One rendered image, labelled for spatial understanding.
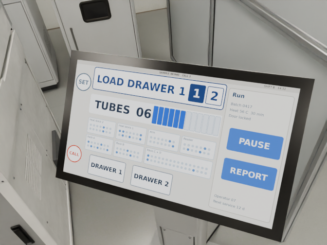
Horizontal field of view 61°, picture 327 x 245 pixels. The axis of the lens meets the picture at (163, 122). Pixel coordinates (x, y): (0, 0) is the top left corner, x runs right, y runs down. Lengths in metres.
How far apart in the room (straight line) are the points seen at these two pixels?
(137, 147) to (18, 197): 0.59
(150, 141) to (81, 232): 1.23
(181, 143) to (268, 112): 0.18
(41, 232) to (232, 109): 0.97
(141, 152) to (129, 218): 1.15
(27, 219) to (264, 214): 0.89
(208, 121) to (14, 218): 0.87
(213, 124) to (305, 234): 1.28
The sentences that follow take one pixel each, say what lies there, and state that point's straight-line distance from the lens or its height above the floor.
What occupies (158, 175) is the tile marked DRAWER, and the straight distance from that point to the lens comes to 0.60.
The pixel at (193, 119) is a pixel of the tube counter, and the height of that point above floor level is 1.12.
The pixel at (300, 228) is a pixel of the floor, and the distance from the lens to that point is 1.77.
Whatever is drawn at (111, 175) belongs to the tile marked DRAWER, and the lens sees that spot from 0.65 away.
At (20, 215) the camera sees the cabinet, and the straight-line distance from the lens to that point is 1.19.
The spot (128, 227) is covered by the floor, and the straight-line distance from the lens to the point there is 1.71.
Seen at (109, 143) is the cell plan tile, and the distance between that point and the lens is 0.64.
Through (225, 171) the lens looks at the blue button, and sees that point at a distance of 0.57.
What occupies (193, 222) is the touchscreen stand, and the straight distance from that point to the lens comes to 0.88.
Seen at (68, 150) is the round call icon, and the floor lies 1.02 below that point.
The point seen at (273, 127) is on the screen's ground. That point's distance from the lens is 0.56.
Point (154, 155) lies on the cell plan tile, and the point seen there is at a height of 1.05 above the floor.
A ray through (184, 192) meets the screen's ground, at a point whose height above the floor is 1.00.
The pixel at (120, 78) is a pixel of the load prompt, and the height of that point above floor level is 1.16.
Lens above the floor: 1.50
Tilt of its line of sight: 43 degrees down
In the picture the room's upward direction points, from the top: 6 degrees counter-clockwise
